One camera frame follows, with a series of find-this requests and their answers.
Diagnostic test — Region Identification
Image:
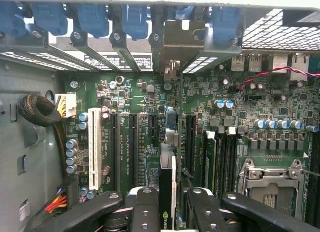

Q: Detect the white power connector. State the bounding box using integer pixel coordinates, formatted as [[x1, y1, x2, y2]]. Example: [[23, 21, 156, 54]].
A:
[[54, 93, 78, 119]]

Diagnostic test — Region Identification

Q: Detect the long black expansion slot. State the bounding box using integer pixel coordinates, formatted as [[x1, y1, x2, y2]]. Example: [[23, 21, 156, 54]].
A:
[[185, 113, 198, 179], [110, 112, 122, 192], [128, 113, 140, 190]]

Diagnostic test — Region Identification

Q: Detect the metal socket locking lever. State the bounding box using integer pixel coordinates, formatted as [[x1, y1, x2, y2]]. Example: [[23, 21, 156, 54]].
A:
[[298, 168, 320, 178]]

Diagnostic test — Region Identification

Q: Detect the green RAM stick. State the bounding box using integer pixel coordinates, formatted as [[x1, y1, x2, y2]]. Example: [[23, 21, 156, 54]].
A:
[[202, 130, 218, 194]]

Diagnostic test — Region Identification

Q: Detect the white expansion slot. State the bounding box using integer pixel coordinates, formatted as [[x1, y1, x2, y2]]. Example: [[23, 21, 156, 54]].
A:
[[88, 107, 104, 192]]

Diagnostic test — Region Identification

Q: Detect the red black twisted wire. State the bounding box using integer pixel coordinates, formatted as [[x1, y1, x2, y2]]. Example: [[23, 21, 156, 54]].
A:
[[236, 66, 320, 91]]

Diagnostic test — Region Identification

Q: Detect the blue slot retention clip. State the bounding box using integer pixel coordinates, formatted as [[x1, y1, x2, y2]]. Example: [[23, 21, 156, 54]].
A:
[[76, 3, 111, 39], [0, 1, 28, 38], [30, 3, 69, 37], [120, 4, 151, 42], [211, 6, 243, 44], [167, 5, 195, 20]]

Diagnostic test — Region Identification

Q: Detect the black open PC case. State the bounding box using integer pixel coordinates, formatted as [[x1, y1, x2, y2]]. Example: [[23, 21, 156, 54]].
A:
[[0, 0, 320, 232]]

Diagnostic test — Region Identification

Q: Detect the red yellow wire bundle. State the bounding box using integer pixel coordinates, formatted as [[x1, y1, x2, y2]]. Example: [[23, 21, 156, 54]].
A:
[[44, 179, 79, 215]]

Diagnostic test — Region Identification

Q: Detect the black braided cable sleeve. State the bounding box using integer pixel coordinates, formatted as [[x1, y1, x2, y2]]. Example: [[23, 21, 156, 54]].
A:
[[16, 93, 63, 128]]

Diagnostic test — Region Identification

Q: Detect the green motherboard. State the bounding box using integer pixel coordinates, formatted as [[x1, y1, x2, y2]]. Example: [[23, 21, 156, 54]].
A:
[[59, 51, 320, 232]]

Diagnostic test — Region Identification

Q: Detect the silver rear port block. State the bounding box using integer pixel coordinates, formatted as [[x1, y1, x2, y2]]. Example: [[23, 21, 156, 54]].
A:
[[289, 52, 310, 82], [271, 53, 290, 74], [231, 54, 248, 72], [248, 54, 264, 72]]

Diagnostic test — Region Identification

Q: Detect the short black expansion slot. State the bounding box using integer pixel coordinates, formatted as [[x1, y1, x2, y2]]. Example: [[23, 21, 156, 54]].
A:
[[148, 113, 159, 140]]

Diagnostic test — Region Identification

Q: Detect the metal CPU socket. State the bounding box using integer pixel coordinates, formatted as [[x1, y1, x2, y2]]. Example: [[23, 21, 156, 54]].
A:
[[237, 158, 308, 219]]

